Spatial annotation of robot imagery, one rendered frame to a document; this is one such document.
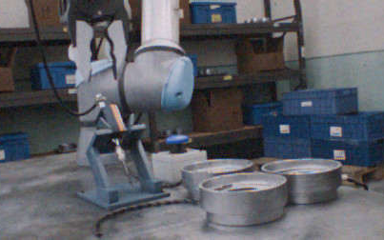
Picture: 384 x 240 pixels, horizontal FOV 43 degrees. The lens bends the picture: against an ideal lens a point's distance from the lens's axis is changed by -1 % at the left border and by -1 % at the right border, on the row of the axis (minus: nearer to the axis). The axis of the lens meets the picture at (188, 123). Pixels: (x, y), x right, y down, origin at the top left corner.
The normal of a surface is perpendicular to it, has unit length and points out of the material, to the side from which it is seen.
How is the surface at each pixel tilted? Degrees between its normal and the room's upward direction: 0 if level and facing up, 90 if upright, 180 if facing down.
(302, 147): 90
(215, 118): 91
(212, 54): 90
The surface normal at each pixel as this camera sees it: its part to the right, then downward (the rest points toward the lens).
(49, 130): 0.51, 0.03
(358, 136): -0.79, 0.12
